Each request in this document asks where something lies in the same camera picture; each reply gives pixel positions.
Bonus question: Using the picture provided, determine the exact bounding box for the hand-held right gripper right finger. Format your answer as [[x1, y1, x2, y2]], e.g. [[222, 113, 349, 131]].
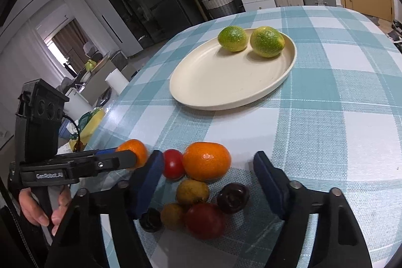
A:
[[253, 151, 374, 268]]

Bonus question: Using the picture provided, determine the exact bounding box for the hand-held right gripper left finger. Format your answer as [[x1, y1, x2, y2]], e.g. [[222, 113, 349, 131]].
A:
[[45, 150, 165, 268]]

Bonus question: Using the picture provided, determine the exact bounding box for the orange mandarin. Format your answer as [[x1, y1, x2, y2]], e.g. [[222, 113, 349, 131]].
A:
[[183, 142, 232, 182], [116, 139, 148, 170]]

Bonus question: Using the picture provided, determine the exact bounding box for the red tomato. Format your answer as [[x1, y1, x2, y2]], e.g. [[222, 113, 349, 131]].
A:
[[163, 149, 185, 180], [185, 203, 226, 240]]

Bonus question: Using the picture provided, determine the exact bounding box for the brown longan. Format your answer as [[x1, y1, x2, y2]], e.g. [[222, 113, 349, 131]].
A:
[[176, 179, 210, 205], [161, 203, 186, 231]]

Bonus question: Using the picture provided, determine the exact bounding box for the cream oval plate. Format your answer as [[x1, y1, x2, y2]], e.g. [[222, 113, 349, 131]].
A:
[[170, 28, 297, 112]]

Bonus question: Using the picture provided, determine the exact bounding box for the person's left hand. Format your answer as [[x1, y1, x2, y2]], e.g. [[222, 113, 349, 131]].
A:
[[18, 187, 73, 236]]

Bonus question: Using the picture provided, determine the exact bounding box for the yellow bag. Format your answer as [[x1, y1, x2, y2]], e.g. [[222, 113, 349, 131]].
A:
[[71, 108, 106, 151]]

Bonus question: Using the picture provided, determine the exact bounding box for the white paper towel roll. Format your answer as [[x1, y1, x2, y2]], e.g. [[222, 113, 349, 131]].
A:
[[105, 69, 129, 96]]

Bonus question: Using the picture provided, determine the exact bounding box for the beige cabinet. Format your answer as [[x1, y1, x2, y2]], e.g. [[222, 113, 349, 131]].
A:
[[78, 58, 128, 97]]

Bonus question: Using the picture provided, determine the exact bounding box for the brown curtain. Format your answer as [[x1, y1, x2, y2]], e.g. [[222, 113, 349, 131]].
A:
[[52, 18, 90, 74]]

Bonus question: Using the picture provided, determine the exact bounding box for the yellow-green citrus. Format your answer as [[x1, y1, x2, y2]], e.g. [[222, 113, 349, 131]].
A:
[[249, 26, 286, 58]]

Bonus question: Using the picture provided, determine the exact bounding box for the green citrus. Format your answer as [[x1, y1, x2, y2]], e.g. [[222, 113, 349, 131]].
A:
[[218, 26, 248, 52]]

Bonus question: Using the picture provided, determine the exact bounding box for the woven laundry basket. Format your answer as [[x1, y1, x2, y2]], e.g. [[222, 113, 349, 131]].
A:
[[201, 0, 238, 19]]

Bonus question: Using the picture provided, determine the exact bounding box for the pile of shoes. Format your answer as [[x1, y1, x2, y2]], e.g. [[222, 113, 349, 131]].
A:
[[389, 20, 402, 52]]

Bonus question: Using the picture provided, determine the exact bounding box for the black cable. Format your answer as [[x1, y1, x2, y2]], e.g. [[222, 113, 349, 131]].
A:
[[62, 115, 83, 151]]

